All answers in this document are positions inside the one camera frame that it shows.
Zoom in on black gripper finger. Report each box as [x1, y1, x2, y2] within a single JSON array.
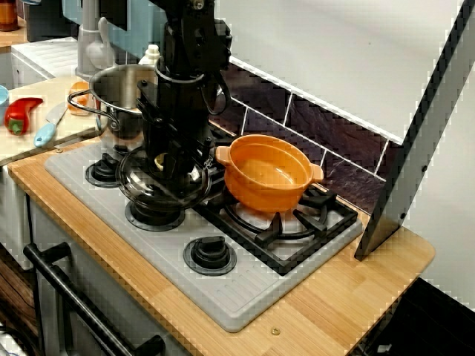
[[165, 144, 203, 185], [142, 122, 164, 170]]

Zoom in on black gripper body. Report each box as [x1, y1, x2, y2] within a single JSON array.
[[136, 76, 216, 168]]

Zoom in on brown glass lid yellow knob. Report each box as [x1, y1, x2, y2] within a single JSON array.
[[114, 144, 212, 211]]

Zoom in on orange toy pot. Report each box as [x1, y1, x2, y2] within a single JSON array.
[[214, 133, 324, 214]]

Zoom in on white bottle top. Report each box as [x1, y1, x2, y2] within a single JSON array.
[[137, 44, 164, 67]]

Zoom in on stainless steel pot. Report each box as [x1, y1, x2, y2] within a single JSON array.
[[67, 63, 160, 149]]

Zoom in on teal toy cabinet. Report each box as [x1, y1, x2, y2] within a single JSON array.
[[61, 0, 168, 64]]

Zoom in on grey toy faucet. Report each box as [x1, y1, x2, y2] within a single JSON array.
[[75, 0, 114, 81]]

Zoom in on pale wooden cutting board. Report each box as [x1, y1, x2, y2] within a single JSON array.
[[0, 76, 101, 167]]

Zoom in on red toy pepper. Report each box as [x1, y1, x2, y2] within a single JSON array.
[[4, 96, 45, 136]]

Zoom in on white sink counter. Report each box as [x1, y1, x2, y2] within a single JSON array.
[[10, 36, 81, 90]]

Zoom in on grey stove top panel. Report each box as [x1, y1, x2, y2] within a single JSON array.
[[44, 122, 364, 333]]

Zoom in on light blue bowl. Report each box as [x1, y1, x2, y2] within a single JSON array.
[[0, 85, 9, 125]]

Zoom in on black box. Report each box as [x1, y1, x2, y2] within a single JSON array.
[[26, 2, 81, 42]]

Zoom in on orange jar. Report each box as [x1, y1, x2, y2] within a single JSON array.
[[0, 0, 19, 33]]

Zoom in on dark grey side panel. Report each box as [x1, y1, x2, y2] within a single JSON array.
[[354, 0, 475, 263]]

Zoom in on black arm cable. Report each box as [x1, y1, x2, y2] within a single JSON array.
[[202, 72, 231, 116]]

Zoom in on toy knife blue handle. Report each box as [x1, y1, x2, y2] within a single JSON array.
[[33, 102, 70, 148]]

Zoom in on black oven door handle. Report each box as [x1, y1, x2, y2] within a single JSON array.
[[23, 242, 167, 356]]

